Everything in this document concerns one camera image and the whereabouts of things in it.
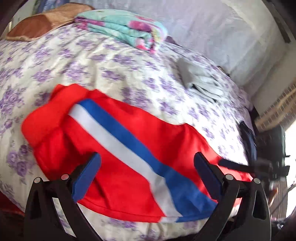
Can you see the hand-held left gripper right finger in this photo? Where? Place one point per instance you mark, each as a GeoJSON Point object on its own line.
{"type": "Point", "coordinates": [209, 178]}

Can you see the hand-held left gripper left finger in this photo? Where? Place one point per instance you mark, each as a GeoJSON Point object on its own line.
{"type": "Point", "coordinates": [85, 178]}

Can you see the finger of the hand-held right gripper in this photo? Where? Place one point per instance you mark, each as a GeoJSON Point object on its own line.
{"type": "Point", "coordinates": [235, 165]}

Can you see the red striped shirt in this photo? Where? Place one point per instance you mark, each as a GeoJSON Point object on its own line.
{"type": "Point", "coordinates": [129, 148]}

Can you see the navy blue pants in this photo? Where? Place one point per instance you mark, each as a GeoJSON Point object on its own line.
{"type": "Point", "coordinates": [248, 139]}

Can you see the folded grey pants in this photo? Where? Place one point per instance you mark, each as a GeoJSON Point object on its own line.
{"type": "Point", "coordinates": [198, 77]}

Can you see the window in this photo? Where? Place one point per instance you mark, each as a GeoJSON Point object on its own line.
{"type": "Point", "coordinates": [291, 148]}

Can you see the beige checked curtain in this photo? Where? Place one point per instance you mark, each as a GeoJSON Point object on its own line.
{"type": "Point", "coordinates": [275, 109]}

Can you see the purple floral bed sheet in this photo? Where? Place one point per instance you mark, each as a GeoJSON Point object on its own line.
{"type": "Point", "coordinates": [97, 69]}

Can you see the dark purple cloth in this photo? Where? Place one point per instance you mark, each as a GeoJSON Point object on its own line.
{"type": "Point", "coordinates": [173, 41]}

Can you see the folded floral teal blanket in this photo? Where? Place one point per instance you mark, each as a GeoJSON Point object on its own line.
{"type": "Point", "coordinates": [127, 29]}

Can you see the brown satin pillow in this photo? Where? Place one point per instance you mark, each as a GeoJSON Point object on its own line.
{"type": "Point", "coordinates": [44, 22]}

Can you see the blue printed bedding bag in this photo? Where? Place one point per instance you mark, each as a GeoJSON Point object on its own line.
{"type": "Point", "coordinates": [49, 2]}

